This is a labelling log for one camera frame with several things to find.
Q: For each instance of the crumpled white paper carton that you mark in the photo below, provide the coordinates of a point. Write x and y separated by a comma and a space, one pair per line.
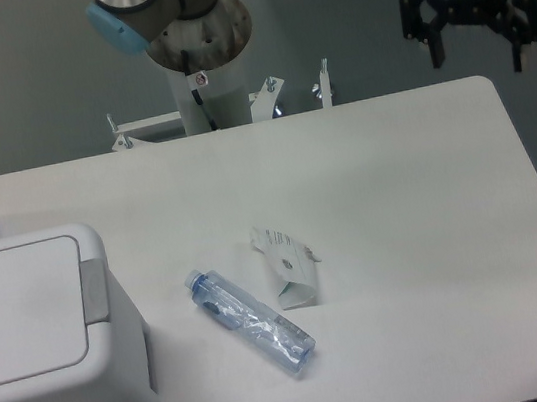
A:
292, 264

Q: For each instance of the white trash can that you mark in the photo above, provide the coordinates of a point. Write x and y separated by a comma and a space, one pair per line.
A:
47, 351

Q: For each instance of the grey trash can push button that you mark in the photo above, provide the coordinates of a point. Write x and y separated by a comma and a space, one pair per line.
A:
94, 291

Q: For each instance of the grey robot arm with blue cap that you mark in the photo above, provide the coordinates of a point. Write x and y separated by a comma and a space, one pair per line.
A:
130, 26

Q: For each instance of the crushed clear plastic bottle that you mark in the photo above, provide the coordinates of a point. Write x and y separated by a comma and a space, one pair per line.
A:
259, 325

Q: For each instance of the white metal frame bracket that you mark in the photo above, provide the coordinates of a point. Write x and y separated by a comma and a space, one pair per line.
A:
202, 109

